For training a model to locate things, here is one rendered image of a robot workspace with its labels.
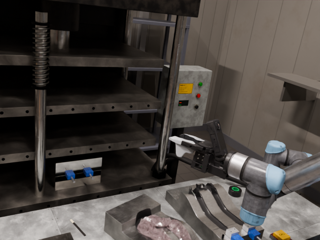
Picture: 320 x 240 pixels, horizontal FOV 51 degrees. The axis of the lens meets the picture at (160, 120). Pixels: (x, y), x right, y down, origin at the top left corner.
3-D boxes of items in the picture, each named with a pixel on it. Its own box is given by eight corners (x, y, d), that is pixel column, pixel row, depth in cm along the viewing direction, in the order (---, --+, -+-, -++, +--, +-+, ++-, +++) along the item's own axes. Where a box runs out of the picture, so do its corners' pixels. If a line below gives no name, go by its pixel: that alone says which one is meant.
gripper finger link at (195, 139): (176, 148, 115) (195, 158, 109) (180, 132, 114) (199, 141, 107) (183, 147, 117) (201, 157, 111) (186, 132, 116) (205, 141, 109)
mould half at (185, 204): (260, 244, 166) (266, 221, 161) (220, 258, 153) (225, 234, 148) (200, 191, 206) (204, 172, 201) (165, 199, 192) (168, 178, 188)
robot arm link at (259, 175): (274, 202, 92) (281, 175, 89) (236, 186, 97) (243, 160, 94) (282, 192, 98) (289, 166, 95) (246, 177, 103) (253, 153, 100)
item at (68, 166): (100, 183, 202) (102, 157, 196) (55, 190, 189) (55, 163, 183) (75, 148, 242) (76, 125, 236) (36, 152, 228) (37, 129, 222)
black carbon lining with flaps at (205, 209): (245, 227, 165) (250, 211, 162) (221, 235, 157) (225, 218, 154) (204, 191, 193) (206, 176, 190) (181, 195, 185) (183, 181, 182)
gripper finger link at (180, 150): (163, 153, 107) (191, 162, 104) (167, 136, 105) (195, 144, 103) (166, 151, 110) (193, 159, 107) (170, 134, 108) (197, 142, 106)
